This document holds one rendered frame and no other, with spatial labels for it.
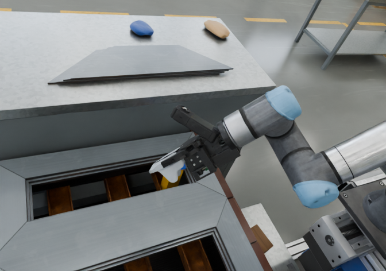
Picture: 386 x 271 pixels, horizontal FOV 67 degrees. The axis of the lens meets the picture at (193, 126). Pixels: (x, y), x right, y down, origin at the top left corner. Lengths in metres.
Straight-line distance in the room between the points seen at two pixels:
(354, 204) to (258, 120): 0.60
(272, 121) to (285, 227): 1.69
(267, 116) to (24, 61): 0.90
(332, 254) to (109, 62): 1.02
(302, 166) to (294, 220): 1.70
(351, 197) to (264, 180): 1.33
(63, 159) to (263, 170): 1.70
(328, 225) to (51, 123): 0.97
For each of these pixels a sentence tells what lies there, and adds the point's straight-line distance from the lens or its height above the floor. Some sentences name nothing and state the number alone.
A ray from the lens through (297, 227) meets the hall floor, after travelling 2.31.
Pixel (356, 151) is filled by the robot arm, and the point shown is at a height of 1.41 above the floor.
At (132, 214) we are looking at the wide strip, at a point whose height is 0.85.
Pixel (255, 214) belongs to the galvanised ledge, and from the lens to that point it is 1.35.
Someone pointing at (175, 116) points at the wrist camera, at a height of 1.32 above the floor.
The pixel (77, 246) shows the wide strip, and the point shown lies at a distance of 0.98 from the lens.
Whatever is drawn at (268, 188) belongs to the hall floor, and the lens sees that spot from 2.37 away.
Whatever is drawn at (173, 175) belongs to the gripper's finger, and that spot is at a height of 1.21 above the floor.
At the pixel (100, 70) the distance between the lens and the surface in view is 1.14.
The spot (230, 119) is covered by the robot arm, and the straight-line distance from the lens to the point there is 0.62.
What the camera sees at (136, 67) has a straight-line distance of 1.17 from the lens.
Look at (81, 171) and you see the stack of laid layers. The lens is 1.12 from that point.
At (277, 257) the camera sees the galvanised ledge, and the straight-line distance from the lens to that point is 1.30.
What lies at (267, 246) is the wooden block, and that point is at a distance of 1.24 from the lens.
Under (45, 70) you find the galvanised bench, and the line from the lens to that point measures 1.18.
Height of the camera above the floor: 1.76
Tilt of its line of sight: 44 degrees down
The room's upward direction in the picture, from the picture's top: 19 degrees clockwise
